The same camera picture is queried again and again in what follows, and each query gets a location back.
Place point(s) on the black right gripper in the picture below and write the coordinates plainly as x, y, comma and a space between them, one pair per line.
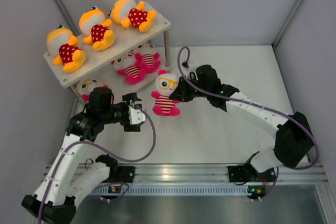
181, 93

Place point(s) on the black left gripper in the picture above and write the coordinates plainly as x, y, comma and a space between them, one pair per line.
130, 99

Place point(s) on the pink striped plush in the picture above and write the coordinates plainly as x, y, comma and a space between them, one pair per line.
126, 65
165, 84
87, 85

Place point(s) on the pink striped plush corner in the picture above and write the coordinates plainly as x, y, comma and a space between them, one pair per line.
147, 57

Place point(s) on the yellow plush toy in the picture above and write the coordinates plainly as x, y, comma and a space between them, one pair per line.
96, 29
130, 13

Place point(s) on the yellow plush red dotted shirt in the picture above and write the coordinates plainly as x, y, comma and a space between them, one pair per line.
62, 45

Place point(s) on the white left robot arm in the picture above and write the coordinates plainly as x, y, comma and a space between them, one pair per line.
57, 198

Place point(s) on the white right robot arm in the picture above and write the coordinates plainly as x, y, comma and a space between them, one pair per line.
291, 133

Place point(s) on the white two-tier shelf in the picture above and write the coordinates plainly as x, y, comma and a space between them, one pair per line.
98, 63

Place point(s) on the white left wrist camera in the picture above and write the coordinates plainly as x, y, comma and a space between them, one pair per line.
136, 116

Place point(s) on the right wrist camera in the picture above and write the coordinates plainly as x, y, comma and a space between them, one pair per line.
188, 68

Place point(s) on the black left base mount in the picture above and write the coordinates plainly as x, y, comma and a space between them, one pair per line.
125, 174

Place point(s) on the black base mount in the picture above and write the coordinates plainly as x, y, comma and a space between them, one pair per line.
125, 174
237, 174

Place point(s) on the aluminium mounting rail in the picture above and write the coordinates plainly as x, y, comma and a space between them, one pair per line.
218, 174

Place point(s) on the white slotted cable duct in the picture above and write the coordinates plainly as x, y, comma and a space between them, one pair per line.
171, 190

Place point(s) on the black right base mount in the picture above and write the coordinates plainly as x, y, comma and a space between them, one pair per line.
237, 174

